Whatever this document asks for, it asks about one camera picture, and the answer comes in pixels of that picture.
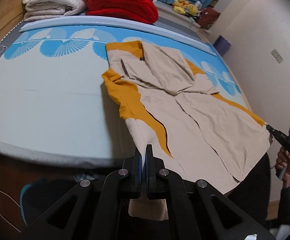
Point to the dark grey right sleeve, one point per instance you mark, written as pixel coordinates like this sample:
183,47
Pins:
284,206

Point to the red fluffy blanket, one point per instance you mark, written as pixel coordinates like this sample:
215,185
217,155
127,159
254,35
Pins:
143,11

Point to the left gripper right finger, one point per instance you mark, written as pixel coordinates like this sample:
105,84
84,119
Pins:
150,172

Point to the grey dotted mattress cover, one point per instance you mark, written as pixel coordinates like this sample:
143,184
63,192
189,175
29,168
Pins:
162,22

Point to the white windowsill ledge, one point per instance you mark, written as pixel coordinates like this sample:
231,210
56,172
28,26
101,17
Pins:
166,11

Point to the blue patterned bed sheet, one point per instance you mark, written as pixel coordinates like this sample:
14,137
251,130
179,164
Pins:
54,107

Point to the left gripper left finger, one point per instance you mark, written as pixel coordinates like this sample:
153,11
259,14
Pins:
136,173

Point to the dark red embroidered cushion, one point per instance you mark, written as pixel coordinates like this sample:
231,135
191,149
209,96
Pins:
207,17

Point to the wall socket plate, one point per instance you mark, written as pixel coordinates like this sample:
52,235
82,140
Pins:
277,56

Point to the yellow plush bear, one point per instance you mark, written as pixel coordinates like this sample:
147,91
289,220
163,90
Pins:
183,7

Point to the person's right hand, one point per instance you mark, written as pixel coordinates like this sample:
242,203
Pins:
283,162

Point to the beige and mustard garment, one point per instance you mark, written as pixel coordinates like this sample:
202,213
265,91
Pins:
168,102

